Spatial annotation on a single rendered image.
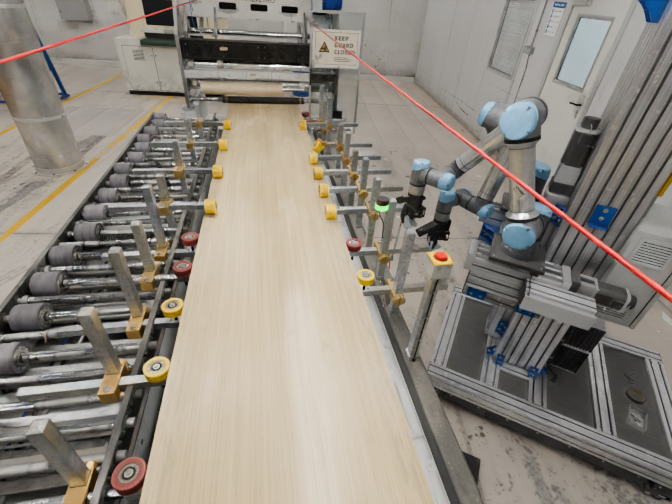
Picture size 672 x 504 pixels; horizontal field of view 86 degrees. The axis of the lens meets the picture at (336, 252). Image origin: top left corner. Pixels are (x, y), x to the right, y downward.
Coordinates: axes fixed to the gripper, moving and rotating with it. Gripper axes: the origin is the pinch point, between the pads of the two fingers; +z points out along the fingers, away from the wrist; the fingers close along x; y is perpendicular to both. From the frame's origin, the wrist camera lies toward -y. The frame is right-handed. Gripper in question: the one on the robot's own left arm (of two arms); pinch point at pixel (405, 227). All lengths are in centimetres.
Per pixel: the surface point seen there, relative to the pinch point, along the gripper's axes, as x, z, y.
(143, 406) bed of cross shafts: -128, 28, 20
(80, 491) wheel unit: -144, 16, 47
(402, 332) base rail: -24, 29, 35
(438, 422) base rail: -39, 30, 74
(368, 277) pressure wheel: -32.3, 8.5, 15.9
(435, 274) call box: -32, -18, 50
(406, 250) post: -21.1, -8.1, 24.2
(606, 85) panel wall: 314, -32, -83
